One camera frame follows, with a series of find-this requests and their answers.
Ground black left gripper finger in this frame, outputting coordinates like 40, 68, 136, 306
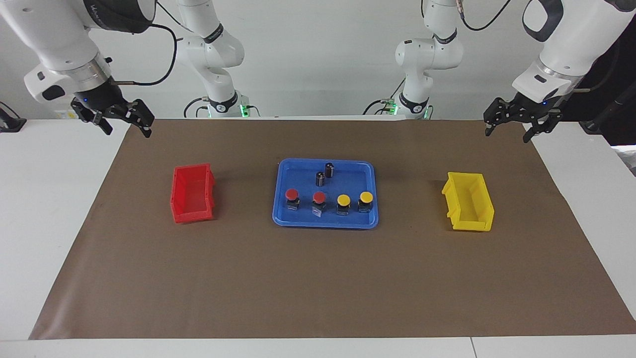
523, 110, 564, 144
484, 98, 508, 137

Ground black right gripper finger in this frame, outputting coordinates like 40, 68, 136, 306
128, 99, 155, 139
91, 111, 114, 136

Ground black stand pole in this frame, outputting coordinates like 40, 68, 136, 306
579, 85, 636, 135

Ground dark black panel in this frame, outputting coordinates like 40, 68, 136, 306
571, 30, 636, 146

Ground black table clamp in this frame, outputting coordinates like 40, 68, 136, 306
0, 101, 27, 133

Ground red plastic bin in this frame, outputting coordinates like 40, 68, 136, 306
170, 163, 216, 224

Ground yellow plastic bin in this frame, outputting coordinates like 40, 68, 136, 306
442, 172, 495, 232

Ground blue plastic tray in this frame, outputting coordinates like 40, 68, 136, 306
272, 158, 380, 230

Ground brown paper mat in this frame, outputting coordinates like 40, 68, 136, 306
28, 118, 636, 341

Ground black right base cables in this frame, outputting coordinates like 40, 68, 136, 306
183, 96, 260, 119

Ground black base cables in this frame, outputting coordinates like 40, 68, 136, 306
183, 96, 260, 119
363, 79, 405, 116

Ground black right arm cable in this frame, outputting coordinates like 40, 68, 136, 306
113, 0, 185, 87

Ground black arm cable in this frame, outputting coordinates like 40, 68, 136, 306
113, 0, 185, 87
460, 0, 512, 32

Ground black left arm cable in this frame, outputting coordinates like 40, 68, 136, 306
460, 0, 512, 32

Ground black left base cables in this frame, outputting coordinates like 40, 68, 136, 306
363, 79, 405, 116

